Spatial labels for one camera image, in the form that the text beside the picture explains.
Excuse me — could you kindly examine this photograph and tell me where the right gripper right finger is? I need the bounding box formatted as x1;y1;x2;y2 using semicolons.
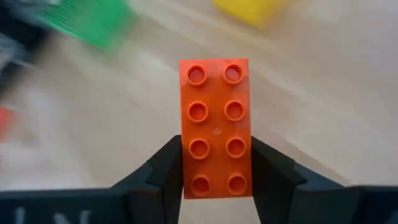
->
250;136;346;224

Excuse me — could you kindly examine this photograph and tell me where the yellow plastic basket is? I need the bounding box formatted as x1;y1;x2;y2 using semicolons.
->
211;0;290;27

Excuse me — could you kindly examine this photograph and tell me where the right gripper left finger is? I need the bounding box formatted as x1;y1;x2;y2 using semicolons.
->
110;134;184;224

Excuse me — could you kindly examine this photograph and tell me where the green plastic basket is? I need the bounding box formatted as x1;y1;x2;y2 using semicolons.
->
34;0;134;50

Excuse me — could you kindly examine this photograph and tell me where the orange studded block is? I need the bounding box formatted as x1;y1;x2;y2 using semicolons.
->
0;107;15;142
179;57;253;200

